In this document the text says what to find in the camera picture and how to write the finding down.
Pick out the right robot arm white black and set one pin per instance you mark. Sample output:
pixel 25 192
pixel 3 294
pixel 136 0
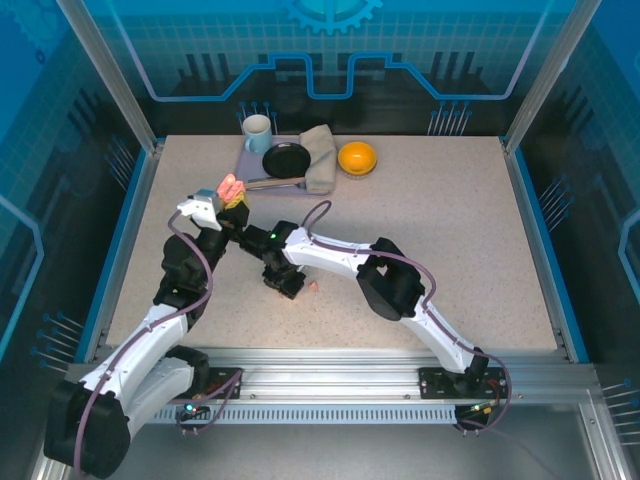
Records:
pixel 325 255

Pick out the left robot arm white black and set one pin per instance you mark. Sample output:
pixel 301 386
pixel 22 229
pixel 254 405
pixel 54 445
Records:
pixel 150 340

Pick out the wooden chopsticks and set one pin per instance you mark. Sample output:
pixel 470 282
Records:
pixel 272 183

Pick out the lavender plastic tray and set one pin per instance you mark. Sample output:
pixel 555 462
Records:
pixel 250 165

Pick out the black round plate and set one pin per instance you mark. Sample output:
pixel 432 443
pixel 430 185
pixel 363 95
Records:
pixel 286 161

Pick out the light blue mug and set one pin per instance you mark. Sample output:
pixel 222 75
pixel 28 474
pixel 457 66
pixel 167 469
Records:
pixel 257 132

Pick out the grey folded cloth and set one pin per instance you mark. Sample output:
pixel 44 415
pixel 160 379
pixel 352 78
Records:
pixel 320 160

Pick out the yellow bowl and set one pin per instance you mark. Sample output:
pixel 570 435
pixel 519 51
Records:
pixel 356 156

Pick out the small connector with green light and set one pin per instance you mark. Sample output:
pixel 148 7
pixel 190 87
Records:
pixel 192 407
pixel 481 409

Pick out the grey metal shelf panel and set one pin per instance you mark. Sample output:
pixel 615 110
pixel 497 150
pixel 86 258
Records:
pixel 350 450

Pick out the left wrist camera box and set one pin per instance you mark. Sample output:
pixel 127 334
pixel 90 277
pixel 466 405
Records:
pixel 202 210

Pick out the aluminium table side rail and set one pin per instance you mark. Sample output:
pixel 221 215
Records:
pixel 542 250
pixel 125 240

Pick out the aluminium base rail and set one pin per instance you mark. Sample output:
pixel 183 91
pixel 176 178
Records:
pixel 325 372

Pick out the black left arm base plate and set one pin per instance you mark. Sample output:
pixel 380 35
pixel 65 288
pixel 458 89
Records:
pixel 225 382

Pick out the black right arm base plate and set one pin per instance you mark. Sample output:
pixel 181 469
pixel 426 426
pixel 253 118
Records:
pixel 435 385

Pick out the aluminium frame post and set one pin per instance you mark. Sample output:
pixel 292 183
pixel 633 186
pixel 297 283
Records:
pixel 545 75
pixel 115 80

